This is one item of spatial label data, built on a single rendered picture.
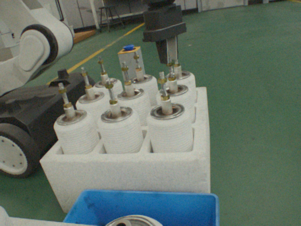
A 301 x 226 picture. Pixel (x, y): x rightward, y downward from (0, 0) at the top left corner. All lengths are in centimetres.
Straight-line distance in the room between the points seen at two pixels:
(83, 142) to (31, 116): 37
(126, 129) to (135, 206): 17
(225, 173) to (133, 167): 30
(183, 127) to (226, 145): 36
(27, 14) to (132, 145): 60
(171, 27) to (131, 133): 25
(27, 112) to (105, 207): 48
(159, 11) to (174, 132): 25
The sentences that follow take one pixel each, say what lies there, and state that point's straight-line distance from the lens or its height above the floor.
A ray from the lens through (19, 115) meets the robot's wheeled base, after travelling 92.
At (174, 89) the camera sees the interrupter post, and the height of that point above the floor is 26.
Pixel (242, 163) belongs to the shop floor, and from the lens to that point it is 77.
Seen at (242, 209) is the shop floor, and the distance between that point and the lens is 65.
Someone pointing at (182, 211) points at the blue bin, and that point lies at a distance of 55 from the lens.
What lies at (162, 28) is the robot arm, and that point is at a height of 41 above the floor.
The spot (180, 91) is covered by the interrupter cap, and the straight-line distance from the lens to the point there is 63.
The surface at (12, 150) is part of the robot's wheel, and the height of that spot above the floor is 11.
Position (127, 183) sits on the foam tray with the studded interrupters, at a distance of 57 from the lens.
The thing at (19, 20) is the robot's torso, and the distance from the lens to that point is 98.
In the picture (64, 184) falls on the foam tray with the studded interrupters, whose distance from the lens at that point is 66.
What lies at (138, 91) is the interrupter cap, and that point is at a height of 25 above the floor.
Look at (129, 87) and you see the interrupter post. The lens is 65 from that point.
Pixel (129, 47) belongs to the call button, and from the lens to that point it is 92.
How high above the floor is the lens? 48
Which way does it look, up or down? 26 degrees down
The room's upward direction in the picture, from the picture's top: 11 degrees counter-clockwise
